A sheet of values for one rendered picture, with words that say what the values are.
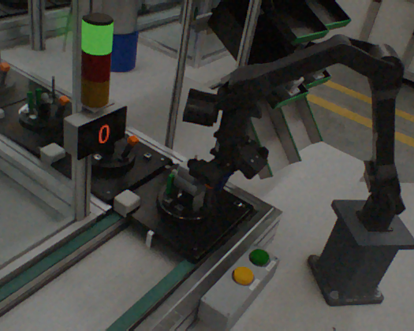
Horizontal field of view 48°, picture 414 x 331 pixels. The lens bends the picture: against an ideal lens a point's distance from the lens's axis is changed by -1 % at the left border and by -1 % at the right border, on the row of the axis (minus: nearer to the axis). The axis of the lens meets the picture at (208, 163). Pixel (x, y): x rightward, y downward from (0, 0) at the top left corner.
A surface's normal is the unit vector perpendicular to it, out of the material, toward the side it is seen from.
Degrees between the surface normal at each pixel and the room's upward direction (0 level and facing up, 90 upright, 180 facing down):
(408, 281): 0
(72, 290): 0
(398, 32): 90
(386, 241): 0
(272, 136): 45
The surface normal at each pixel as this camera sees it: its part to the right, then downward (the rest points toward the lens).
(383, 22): -0.56, 0.40
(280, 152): 0.61, -0.21
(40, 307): 0.17, -0.80
